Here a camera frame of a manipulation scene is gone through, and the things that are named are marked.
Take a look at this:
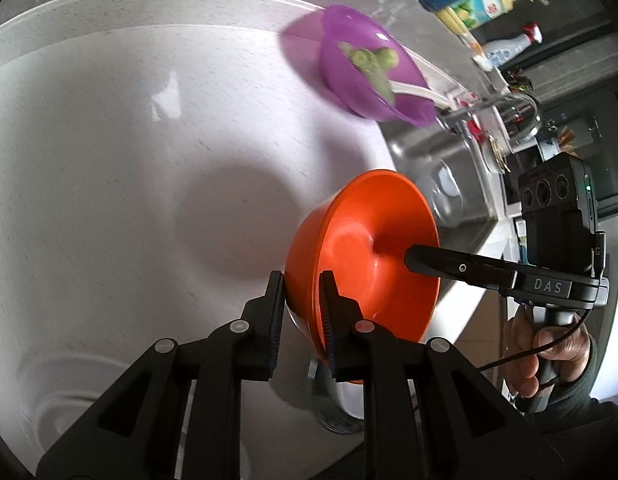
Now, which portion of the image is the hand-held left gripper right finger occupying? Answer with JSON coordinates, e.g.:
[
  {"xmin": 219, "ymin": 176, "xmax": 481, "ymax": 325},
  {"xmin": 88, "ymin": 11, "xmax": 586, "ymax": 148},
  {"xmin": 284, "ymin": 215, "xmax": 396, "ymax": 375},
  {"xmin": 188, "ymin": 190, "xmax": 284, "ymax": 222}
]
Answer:
[{"xmin": 318, "ymin": 270, "xmax": 564, "ymax": 480}]

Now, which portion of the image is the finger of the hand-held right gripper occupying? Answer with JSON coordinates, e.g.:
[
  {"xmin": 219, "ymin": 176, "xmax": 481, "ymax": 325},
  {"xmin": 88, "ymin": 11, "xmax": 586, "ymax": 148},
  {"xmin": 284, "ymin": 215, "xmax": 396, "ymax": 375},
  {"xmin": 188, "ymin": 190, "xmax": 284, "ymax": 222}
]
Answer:
[{"xmin": 403, "ymin": 243, "xmax": 518, "ymax": 289}]

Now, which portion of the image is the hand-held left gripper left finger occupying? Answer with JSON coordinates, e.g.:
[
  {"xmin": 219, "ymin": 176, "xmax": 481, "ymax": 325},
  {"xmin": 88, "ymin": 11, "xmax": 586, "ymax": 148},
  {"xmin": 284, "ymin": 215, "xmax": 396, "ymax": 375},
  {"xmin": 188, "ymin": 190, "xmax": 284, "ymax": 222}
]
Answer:
[{"xmin": 36, "ymin": 270, "xmax": 286, "ymax": 480}]

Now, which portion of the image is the orange bowl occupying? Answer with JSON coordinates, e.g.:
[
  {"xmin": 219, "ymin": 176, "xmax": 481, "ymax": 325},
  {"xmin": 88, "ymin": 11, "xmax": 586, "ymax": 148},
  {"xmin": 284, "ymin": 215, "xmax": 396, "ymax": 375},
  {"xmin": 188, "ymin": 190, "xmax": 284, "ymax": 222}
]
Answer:
[{"xmin": 284, "ymin": 170, "xmax": 442, "ymax": 386}]

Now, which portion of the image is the person's right forearm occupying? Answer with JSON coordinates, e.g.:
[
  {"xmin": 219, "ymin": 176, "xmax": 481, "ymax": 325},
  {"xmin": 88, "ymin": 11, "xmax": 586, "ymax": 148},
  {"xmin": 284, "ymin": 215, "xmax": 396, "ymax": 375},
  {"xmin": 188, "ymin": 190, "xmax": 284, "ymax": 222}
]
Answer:
[{"xmin": 519, "ymin": 340, "xmax": 618, "ymax": 461}]

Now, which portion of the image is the person's right hand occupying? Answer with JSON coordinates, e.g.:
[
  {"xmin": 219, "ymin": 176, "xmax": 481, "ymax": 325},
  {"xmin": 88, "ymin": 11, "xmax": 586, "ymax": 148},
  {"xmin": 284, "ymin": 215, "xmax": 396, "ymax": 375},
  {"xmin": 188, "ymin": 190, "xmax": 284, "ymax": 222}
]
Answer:
[{"xmin": 504, "ymin": 305, "xmax": 597, "ymax": 398}]

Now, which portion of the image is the stainless steel sink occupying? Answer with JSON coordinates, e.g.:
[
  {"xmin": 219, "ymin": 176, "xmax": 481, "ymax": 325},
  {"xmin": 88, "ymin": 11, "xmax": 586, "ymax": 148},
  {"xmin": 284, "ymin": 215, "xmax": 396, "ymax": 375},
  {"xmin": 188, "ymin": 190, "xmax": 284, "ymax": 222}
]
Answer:
[{"xmin": 381, "ymin": 125, "xmax": 507, "ymax": 261}]

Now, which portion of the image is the chrome faucet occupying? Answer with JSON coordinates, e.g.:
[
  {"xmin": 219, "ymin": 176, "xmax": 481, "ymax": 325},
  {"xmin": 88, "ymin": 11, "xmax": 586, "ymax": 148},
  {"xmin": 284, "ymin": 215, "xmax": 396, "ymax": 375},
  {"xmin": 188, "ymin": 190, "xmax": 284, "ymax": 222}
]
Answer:
[{"xmin": 436, "ymin": 91, "xmax": 542, "ymax": 153}]

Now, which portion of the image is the white spoon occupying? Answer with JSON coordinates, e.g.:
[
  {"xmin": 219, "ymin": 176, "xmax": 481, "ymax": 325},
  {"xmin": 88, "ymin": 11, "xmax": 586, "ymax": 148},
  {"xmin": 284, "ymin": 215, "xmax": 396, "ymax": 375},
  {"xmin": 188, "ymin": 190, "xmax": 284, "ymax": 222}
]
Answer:
[{"xmin": 389, "ymin": 79, "xmax": 452, "ymax": 110}]

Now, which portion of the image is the white spray bottle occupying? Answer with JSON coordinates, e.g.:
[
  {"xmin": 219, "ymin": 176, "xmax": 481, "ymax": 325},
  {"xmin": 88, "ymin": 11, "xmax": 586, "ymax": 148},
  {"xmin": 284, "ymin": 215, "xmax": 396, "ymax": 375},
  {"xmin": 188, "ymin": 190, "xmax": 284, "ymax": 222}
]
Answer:
[{"xmin": 471, "ymin": 22, "xmax": 544, "ymax": 68}]

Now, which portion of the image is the purple bowl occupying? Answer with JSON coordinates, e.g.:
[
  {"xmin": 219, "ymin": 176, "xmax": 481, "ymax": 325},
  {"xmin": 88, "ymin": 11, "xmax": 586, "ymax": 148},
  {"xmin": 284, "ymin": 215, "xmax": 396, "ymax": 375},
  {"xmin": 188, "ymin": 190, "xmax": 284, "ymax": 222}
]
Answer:
[{"xmin": 319, "ymin": 4, "xmax": 437, "ymax": 128}]

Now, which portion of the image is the green vegetable piece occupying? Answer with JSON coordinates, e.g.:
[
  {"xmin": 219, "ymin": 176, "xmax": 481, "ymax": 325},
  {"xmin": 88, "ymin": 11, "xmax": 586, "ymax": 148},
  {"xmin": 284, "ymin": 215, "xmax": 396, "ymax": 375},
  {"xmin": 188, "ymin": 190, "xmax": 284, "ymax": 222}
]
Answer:
[{"xmin": 339, "ymin": 42, "xmax": 400, "ymax": 103}]

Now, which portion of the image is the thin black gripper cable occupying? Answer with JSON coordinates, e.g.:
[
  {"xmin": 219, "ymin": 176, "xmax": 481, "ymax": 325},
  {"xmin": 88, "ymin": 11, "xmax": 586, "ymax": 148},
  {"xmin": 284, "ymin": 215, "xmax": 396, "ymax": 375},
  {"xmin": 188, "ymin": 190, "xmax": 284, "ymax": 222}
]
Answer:
[{"xmin": 476, "ymin": 310, "xmax": 590, "ymax": 373}]

